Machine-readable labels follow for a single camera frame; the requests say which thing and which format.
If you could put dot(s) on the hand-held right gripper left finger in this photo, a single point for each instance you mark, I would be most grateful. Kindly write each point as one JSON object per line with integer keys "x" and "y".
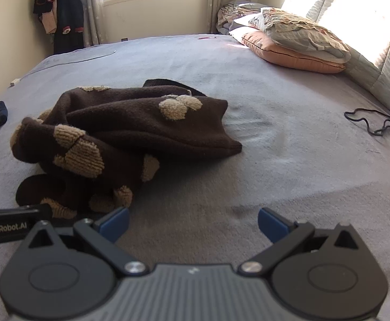
{"x": 116, "y": 224}

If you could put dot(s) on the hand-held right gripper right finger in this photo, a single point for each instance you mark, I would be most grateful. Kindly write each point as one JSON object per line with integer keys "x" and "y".
{"x": 273, "y": 224}

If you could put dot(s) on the brown sweater with beige patches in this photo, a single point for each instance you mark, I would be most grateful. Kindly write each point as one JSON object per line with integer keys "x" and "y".
{"x": 131, "y": 123}

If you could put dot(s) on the white charger plug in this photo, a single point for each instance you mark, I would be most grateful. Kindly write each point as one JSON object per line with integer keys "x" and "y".
{"x": 15, "y": 82}

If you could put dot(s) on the grey bed blanket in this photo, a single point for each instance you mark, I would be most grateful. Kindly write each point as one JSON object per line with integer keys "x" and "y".
{"x": 248, "y": 80}

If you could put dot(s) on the orange pillow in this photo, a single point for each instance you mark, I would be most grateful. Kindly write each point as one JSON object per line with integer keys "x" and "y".
{"x": 281, "y": 57}

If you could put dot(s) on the grey floral pillow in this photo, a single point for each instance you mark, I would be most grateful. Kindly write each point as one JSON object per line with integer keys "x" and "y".
{"x": 298, "y": 36}

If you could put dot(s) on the grey quilted headboard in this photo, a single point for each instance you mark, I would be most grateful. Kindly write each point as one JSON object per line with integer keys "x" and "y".
{"x": 388, "y": 73}

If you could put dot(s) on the pink hanging garment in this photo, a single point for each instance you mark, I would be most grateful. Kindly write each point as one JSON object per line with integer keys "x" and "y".
{"x": 49, "y": 20}

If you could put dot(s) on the small red item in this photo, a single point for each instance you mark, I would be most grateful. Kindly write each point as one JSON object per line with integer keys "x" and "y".
{"x": 206, "y": 37}

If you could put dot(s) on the dark hanging coat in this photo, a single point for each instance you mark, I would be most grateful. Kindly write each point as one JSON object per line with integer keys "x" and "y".
{"x": 69, "y": 23}

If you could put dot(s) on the white pillow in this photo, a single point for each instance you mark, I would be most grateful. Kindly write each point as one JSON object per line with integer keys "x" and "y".
{"x": 245, "y": 23}

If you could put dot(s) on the folded floral quilt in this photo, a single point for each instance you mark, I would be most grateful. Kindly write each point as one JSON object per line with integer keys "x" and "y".
{"x": 231, "y": 11}

